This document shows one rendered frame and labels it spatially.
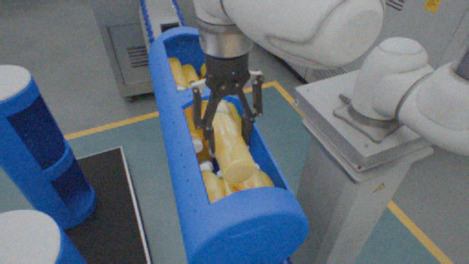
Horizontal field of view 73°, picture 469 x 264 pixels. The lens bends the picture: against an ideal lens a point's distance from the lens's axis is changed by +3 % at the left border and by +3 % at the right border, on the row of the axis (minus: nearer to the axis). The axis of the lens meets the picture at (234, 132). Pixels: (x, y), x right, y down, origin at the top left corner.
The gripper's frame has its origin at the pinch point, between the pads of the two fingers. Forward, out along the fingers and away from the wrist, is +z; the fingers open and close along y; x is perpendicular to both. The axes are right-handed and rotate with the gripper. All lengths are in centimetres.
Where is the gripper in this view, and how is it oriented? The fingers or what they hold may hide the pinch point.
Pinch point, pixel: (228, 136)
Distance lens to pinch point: 65.4
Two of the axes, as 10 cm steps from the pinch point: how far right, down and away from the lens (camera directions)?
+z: 0.0, 7.3, 6.9
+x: 2.9, 6.6, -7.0
